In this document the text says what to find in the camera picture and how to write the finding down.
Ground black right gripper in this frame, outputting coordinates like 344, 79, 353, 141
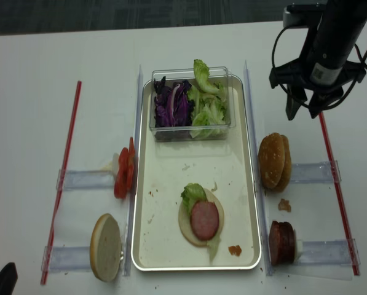
269, 58, 366, 120

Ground round pink meat patty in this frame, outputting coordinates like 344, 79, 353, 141
190, 201, 219, 241

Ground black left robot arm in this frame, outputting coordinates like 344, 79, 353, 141
0, 82, 262, 294

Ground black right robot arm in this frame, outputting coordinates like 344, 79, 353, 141
269, 1, 367, 120

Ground green lettuce pile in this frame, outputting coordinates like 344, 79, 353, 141
187, 59, 227, 139

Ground stack of meat patties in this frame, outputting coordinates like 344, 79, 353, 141
269, 221, 296, 266

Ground white stopper beside patties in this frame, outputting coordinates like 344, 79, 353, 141
294, 239, 303, 262

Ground green lettuce leaf on bun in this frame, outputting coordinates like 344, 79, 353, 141
181, 183, 221, 263

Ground red tomato slices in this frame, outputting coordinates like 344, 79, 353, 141
114, 137, 135, 199

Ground right red tape strip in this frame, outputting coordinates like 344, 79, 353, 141
318, 113, 361, 276

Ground red tape strip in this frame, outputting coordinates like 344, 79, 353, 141
318, 113, 361, 276
42, 81, 82, 267

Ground sesame bun tops stack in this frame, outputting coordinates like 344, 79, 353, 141
258, 133, 292, 192

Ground right upper clear holder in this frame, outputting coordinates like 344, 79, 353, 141
290, 161, 341, 184

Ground clear holder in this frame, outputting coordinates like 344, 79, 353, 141
290, 161, 341, 184
294, 239, 360, 266
60, 170, 115, 191
41, 246, 91, 273

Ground right clear acrylic divider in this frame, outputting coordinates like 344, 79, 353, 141
243, 60, 273, 277

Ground clear acrylic divider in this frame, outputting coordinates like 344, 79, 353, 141
243, 60, 273, 277
122, 63, 144, 276

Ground brown crumb on table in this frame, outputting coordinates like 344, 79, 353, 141
278, 199, 291, 213

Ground clear plastic salad container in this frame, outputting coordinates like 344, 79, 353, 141
148, 66, 235, 141

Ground purple cabbage leaves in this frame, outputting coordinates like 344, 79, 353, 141
153, 76, 195, 128

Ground right lower clear holder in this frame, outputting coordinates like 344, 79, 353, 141
294, 239, 360, 266

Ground orange crumb on tray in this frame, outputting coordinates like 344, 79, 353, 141
228, 245, 242, 257

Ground bottom bun slice on tray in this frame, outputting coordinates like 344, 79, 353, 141
178, 188, 224, 247

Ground left clear acrylic divider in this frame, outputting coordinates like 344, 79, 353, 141
122, 63, 144, 276

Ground white metal serving tray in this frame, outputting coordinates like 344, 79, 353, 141
132, 76, 262, 271

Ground white bun half left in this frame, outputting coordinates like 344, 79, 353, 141
89, 213, 122, 282

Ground left upper clear holder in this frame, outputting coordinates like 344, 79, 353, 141
60, 170, 115, 191

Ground left lower clear holder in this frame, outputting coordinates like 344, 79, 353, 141
41, 246, 91, 273

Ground left red tape strip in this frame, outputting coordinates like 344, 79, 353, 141
42, 81, 82, 267

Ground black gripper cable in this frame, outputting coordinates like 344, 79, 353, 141
270, 12, 367, 111

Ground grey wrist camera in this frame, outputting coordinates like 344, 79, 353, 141
283, 4, 326, 28

